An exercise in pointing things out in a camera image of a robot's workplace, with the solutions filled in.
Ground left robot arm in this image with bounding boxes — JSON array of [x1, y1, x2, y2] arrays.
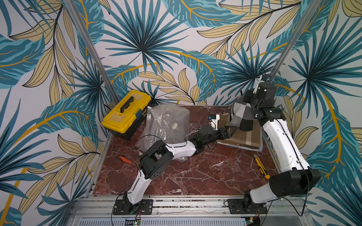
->
[[123, 125, 232, 206]]

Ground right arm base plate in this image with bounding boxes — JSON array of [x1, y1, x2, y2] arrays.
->
[[226, 199, 268, 215]]

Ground yellow black toolbox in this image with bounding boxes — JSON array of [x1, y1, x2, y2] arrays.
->
[[102, 90, 151, 140]]

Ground olive tan plaid blanket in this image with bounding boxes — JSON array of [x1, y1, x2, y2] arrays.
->
[[218, 120, 263, 147]]

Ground yellow utility knife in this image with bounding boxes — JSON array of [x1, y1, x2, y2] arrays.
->
[[254, 154, 270, 179]]

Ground clear plastic vacuum bag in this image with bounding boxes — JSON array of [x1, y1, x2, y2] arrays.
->
[[136, 104, 190, 153]]

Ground left aluminium corner post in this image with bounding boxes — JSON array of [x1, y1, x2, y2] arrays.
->
[[64, 0, 119, 103]]

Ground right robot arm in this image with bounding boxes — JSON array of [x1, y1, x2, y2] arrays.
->
[[246, 81, 321, 204]]

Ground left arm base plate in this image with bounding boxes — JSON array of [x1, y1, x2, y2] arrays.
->
[[112, 199, 153, 216]]

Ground aluminium front rail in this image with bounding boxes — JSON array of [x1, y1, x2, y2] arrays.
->
[[65, 195, 316, 226]]

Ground light plaid blanket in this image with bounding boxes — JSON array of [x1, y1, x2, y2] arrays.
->
[[217, 141, 264, 152]]

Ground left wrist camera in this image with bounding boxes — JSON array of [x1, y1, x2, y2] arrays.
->
[[208, 114, 220, 131]]

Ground right aluminium corner post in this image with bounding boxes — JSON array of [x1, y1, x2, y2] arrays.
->
[[270, 0, 322, 83]]

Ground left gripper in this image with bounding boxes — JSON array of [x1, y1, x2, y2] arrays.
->
[[204, 124, 238, 146]]

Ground orange handled pliers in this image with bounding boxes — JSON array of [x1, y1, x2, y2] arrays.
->
[[118, 155, 133, 165]]

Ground aluminium corner post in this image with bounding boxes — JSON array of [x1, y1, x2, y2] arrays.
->
[[64, 0, 119, 103], [270, 0, 322, 83]]

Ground white vacuum valve cap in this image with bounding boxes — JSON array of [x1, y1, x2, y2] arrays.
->
[[172, 122, 180, 130]]

